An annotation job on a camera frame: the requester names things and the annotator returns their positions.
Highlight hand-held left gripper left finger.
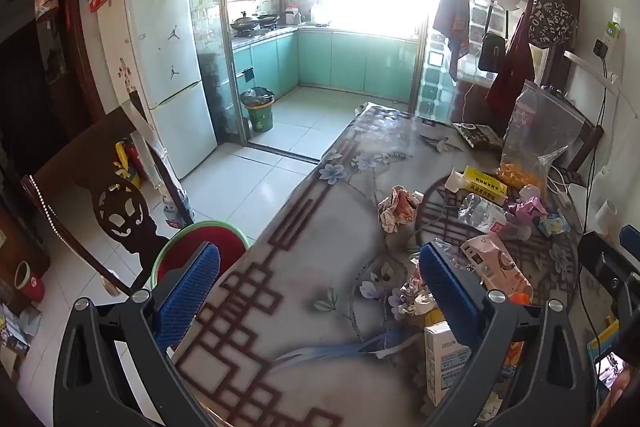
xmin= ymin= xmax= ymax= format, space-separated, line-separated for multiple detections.
xmin=52 ymin=241 xmax=222 ymax=427

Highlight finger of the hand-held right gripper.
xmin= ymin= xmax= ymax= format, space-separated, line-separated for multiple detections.
xmin=620 ymin=224 xmax=640 ymax=254
xmin=577 ymin=231 xmax=640 ymax=329

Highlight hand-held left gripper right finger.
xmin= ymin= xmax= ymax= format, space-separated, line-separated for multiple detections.
xmin=415 ymin=243 xmax=597 ymax=427

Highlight red basin with green rim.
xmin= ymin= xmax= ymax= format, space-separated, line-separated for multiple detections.
xmin=150 ymin=221 xmax=251 ymax=294

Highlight pink paper snack bag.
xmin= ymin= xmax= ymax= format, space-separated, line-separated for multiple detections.
xmin=460 ymin=234 xmax=533 ymax=304

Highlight black shoulder bag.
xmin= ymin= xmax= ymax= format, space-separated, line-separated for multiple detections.
xmin=477 ymin=32 xmax=509 ymax=74

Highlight green trash bin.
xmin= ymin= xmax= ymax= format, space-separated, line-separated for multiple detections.
xmin=239 ymin=87 xmax=276 ymax=134

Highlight white plastic cup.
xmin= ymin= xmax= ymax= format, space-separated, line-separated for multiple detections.
xmin=595 ymin=199 xmax=624 ymax=239

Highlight crumpled white paper wrapper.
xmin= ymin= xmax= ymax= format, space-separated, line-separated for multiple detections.
xmin=390 ymin=257 xmax=441 ymax=317

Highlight white drink carton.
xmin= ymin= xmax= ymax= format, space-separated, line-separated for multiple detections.
xmin=424 ymin=311 xmax=473 ymax=408

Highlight light blue tissue packet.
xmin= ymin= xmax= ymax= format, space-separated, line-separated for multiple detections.
xmin=537 ymin=212 xmax=572 ymax=238

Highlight crushed clear plastic bottle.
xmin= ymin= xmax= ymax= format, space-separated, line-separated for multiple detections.
xmin=457 ymin=193 xmax=531 ymax=241

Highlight smartphone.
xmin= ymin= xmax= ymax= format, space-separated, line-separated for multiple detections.
xmin=592 ymin=349 xmax=629 ymax=391

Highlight crumpled pink plastic wrapper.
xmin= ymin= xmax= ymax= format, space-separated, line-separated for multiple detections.
xmin=507 ymin=184 xmax=549 ymax=221

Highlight crumpled red foil wrapper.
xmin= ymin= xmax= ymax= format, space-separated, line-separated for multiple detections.
xmin=377 ymin=186 xmax=425 ymax=234

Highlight wooden chair with dark back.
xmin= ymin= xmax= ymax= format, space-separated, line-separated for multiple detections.
xmin=535 ymin=79 xmax=606 ymax=188

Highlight carved wooden chair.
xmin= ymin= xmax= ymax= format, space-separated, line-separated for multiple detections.
xmin=20 ymin=104 xmax=197 ymax=299

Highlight yellow cardboard box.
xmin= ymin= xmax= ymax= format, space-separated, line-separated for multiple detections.
xmin=462 ymin=166 xmax=508 ymax=206

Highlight floral tablecloth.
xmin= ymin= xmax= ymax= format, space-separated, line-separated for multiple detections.
xmin=170 ymin=102 xmax=596 ymax=427

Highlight clear zip bag orange snacks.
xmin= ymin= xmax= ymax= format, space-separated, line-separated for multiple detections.
xmin=499 ymin=81 xmax=590 ymax=194

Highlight yellow toy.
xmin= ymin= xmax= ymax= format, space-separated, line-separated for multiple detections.
xmin=112 ymin=138 xmax=144 ymax=188

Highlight white leaning board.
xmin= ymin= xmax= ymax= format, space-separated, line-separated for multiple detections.
xmin=120 ymin=96 xmax=187 ymax=220

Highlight red tin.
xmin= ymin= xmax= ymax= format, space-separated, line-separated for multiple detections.
xmin=14 ymin=259 xmax=47 ymax=304

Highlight black snack packet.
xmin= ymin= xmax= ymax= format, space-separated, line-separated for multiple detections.
xmin=452 ymin=123 xmax=504 ymax=151

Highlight maroon garment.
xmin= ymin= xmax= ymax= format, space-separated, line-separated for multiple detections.
xmin=485 ymin=2 xmax=540 ymax=121

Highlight white refrigerator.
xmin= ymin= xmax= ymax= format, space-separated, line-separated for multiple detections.
xmin=96 ymin=0 xmax=219 ymax=181

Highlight black white patterned bag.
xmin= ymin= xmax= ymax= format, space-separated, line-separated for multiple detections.
xmin=527 ymin=0 xmax=581 ymax=51

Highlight teal kitchen cabinets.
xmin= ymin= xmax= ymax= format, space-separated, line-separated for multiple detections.
xmin=232 ymin=29 xmax=419 ymax=108

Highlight dark wooden cabinet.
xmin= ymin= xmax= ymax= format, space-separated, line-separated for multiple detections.
xmin=0 ymin=0 xmax=107 ymax=258

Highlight black wok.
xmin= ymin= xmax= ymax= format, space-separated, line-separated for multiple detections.
xmin=230 ymin=11 xmax=261 ymax=34

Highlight red blue hanging towel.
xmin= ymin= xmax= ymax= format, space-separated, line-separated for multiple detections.
xmin=432 ymin=0 xmax=473 ymax=81

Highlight white wall socket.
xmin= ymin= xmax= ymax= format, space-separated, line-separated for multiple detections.
xmin=597 ymin=7 xmax=624 ymax=58

